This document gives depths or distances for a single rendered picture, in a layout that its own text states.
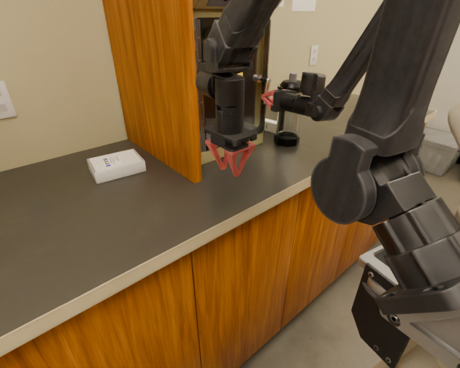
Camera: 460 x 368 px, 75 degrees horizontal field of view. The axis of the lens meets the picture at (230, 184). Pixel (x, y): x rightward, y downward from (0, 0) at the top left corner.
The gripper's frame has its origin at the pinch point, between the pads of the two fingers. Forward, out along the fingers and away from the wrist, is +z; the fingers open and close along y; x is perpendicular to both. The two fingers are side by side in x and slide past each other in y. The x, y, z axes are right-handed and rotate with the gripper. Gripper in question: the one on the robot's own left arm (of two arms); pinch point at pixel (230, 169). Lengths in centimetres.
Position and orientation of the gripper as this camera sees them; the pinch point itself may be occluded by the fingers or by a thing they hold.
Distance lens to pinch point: 66.0
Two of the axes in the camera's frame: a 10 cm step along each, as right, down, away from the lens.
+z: 0.1, 8.7, 5.0
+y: -6.5, -3.8, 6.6
